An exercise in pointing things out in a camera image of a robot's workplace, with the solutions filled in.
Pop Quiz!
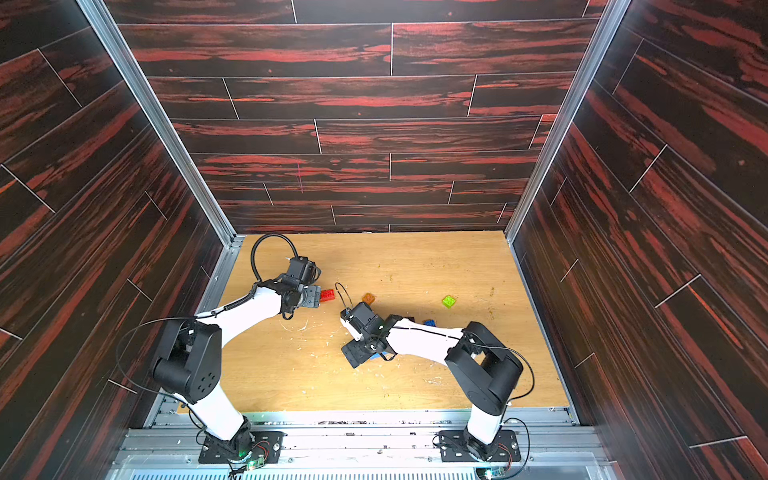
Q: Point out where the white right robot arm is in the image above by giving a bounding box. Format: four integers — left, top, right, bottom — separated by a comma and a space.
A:
340, 302, 524, 456

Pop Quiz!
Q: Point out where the aluminium corner post right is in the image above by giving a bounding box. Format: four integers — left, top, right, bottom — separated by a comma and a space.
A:
505, 0, 631, 251

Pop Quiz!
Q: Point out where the red 2x4 lego brick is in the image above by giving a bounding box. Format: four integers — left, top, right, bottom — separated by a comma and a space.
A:
320, 289, 336, 302

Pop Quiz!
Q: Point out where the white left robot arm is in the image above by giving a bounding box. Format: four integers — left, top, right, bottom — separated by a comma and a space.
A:
150, 280, 321, 461

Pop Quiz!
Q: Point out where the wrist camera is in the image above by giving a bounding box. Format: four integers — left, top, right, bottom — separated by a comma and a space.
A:
286, 256, 320, 285
348, 301, 381, 333

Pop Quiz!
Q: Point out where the aluminium corner post left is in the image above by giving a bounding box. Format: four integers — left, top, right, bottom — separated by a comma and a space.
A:
77, 0, 241, 248

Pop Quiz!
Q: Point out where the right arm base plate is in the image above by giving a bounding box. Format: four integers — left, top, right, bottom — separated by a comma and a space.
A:
433, 428, 521, 463

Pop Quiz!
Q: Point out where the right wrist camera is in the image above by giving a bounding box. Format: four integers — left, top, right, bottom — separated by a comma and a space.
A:
348, 301, 381, 333

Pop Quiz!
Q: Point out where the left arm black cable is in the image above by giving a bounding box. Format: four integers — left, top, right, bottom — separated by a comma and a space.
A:
115, 233, 301, 421

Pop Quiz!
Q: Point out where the aluminium corner post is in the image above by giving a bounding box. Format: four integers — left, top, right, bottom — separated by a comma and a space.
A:
77, 0, 241, 248
505, 0, 631, 251

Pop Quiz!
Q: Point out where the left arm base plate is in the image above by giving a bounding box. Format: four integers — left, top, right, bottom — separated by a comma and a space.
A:
198, 431, 285, 467

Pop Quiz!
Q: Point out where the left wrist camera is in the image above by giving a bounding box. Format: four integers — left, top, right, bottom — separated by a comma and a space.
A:
286, 256, 320, 285

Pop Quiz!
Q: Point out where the aluminium front rail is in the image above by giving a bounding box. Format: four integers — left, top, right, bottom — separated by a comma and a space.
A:
106, 417, 621, 479

